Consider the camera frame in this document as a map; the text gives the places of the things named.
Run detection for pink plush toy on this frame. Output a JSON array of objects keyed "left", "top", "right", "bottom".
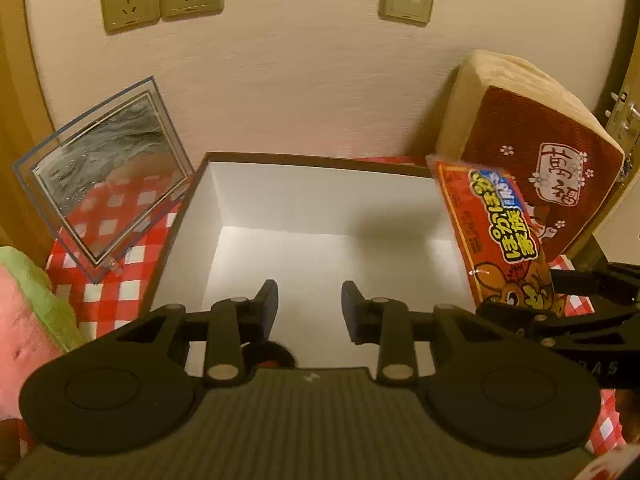
[{"left": 0, "top": 246, "right": 86, "bottom": 420}]

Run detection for wooden door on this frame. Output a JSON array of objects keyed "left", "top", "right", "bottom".
[{"left": 593, "top": 0, "right": 639, "bottom": 264}]

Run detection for silver door handle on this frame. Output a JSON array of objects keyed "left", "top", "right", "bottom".
[{"left": 605, "top": 91, "right": 639, "bottom": 152}]

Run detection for red lucky cat cushion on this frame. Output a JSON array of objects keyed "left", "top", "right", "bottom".
[{"left": 435, "top": 50, "right": 625, "bottom": 260}]

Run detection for wooden wall panel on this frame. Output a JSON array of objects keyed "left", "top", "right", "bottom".
[{"left": 1, "top": 0, "right": 53, "bottom": 266}]

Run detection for orange heat pack packet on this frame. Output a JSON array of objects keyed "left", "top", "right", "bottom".
[{"left": 427, "top": 156, "right": 564, "bottom": 316}]

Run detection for brown cardboard box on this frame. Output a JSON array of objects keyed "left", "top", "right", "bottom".
[{"left": 142, "top": 154, "right": 474, "bottom": 368}]

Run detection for red white checkered tablecloth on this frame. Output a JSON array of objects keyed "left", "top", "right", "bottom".
[{"left": 17, "top": 155, "right": 627, "bottom": 458}]

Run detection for clear acrylic photo frame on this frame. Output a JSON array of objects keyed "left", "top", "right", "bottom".
[{"left": 14, "top": 77, "right": 194, "bottom": 283}]

